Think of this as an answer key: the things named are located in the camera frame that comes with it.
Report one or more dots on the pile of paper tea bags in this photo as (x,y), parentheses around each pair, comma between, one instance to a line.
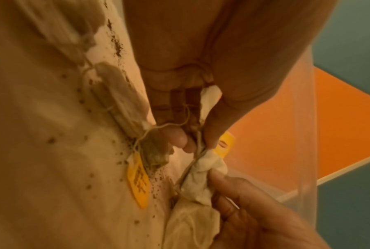
(120,97)

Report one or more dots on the white square tea bag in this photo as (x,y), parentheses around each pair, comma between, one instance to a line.
(210,97)

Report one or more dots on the clear plastic bag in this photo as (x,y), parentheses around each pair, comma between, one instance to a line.
(34,146)

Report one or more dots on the person's right hand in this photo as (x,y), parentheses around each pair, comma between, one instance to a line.
(258,223)

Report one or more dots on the person's left hand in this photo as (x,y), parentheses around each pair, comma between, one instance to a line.
(234,48)

